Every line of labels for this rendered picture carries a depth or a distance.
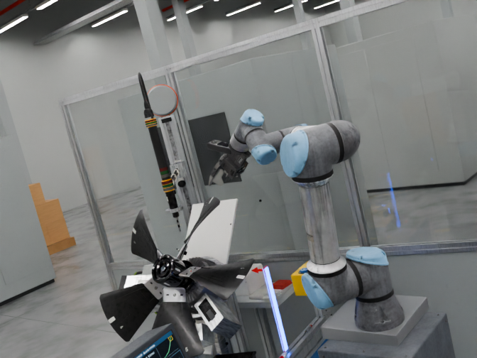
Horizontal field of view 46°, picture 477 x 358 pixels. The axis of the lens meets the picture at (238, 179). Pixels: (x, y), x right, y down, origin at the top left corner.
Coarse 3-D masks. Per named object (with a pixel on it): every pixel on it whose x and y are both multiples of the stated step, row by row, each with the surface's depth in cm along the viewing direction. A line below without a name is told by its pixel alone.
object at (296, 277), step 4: (304, 264) 235; (300, 268) 231; (296, 272) 228; (292, 276) 225; (296, 276) 225; (300, 276) 224; (292, 280) 226; (296, 280) 225; (300, 280) 224; (296, 284) 226; (300, 284) 224; (296, 288) 226; (300, 288) 225; (296, 292) 226; (300, 292) 225; (304, 292) 224
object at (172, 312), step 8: (160, 304) 220; (168, 304) 220; (176, 304) 221; (184, 304) 222; (160, 312) 218; (168, 312) 219; (176, 312) 219; (184, 312) 220; (160, 320) 217; (168, 320) 217; (176, 320) 217; (184, 320) 218; (192, 320) 219; (152, 328) 215; (176, 328) 215; (184, 328) 216; (192, 328) 216; (184, 336) 214; (192, 336) 214; (184, 344) 212; (192, 344) 212; (200, 344) 212; (192, 352) 210; (200, 352) 210
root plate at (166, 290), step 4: (164, 288) 224; (168, 288) 225; (172, 288) 225; (176, 288) 226; (180, 288) 226; (184, 288) 227; (164, 292) 224; (168, 292) 224; (172, 292) 224; (176, 292) 225; (180, 292) 225; (184, 292) 226; (164, 296) 222; (168, 296) 223; (172, 296) 223; (176, 296) 224; (180, 296) 224; (184, 296) 225; (164, 300) 221; (168, 300) 222; (172, 300) 222; (176, 300) 223; (180, 300) 223; (184, 300) 224
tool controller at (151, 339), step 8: (160, 328) 154; (168, 328) 153; (144, 336) 154; (152, 336) 149; (160, 336) 150; (168, 336) 152; (176, 336) 154; (136, 344) 148; (144, 344) 145; (152, 344) 147; (160, 344) 149; (168, 344) 151; (176, 344) 153; (120, 352) 148; (128, 352) 142; (136, 352) 142; (144, 352) 144; (152, 352) 146; (160, 352) 148; (168, 352) 150; (176, 352) 151; (184, 352) 154
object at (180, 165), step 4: (180, 160) 285; (172, 164) 280; (176, 164) 276; (180, 164) 276; (184, 164) 278; (172, 168) 276; (180, 168) 276; (184, 168) 276; (172, 172) 276; (180, 172) 277; (184, 172) 277; (180, 176) 277; (184, 176) 277
